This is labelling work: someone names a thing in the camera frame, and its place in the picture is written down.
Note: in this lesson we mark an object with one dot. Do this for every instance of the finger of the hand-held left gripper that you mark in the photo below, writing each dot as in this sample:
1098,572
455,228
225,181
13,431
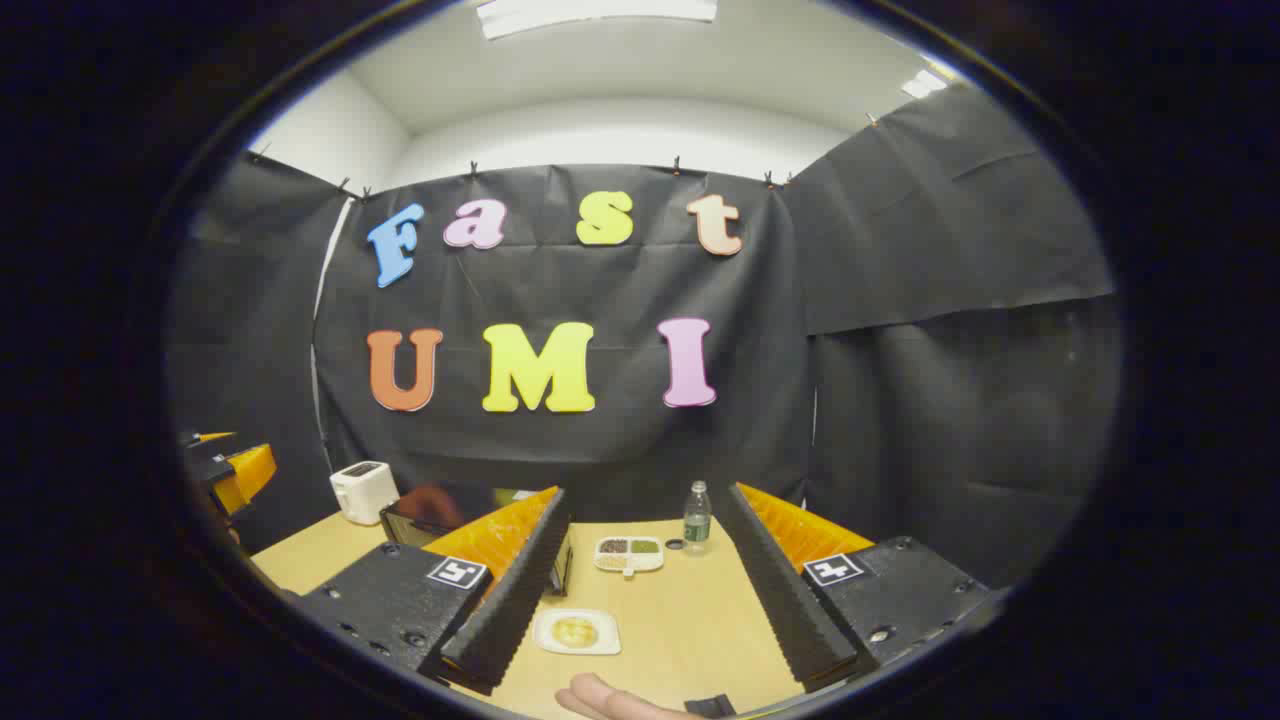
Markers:
248,475

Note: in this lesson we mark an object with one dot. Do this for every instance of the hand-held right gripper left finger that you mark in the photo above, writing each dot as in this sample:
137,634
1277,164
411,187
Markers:
515,590

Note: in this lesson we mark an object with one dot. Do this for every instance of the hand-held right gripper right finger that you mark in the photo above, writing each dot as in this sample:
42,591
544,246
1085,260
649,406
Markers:
775,590

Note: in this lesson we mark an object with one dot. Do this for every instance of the round bread bun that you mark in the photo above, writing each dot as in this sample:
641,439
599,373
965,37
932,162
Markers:
575,632

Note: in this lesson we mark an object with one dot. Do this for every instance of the black electric oven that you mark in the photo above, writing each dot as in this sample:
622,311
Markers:
430,515

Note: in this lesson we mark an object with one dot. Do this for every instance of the clear water bottle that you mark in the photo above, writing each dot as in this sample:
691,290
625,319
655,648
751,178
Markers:
697,520

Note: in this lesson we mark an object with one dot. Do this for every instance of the white square plate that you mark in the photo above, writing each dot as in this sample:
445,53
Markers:
607,642

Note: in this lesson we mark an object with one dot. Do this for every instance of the white toaster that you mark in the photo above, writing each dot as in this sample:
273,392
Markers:
362,492

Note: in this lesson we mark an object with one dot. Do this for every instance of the white divided snack dish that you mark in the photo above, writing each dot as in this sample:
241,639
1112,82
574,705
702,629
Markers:
628,555

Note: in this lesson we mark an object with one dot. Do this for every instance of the small ceiling light panel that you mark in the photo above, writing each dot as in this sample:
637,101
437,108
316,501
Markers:
923,84

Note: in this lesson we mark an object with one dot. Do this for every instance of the long ceiling light panel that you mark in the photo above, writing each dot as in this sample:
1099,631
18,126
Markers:
600,12

